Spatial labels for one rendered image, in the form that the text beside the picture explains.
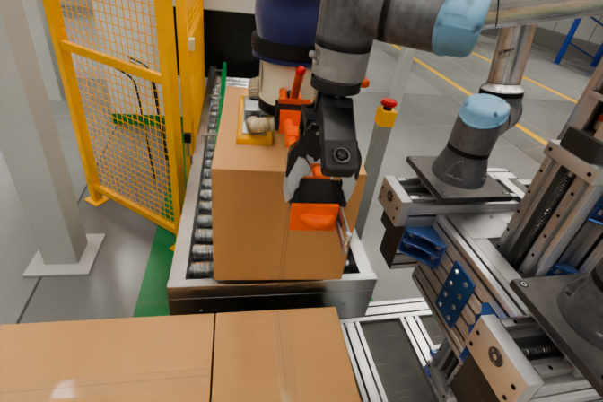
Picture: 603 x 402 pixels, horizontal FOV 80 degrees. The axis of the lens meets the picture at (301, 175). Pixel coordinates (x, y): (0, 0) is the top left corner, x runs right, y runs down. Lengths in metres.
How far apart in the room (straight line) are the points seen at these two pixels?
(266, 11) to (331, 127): 0.59
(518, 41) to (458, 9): 0.71
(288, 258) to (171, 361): 0.42
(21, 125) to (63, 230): 0.56
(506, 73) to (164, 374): 1.23
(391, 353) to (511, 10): 1.37
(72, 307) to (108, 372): 0.94
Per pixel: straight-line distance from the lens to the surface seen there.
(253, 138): 1.02
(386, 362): 1.65
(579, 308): 0.84
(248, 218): 1.00
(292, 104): 0.92
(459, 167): 1.09
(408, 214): 1.08
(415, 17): 0.46
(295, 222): 0.57
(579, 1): 0.60
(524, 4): 0.58
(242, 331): 1.22
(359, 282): 1.32
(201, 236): 1.51
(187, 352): 1.19
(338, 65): 0.48
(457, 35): 0.46
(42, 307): 2.16
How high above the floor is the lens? 1.56
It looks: 33 degrees down
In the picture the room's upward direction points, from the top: 8 degrees clockwise
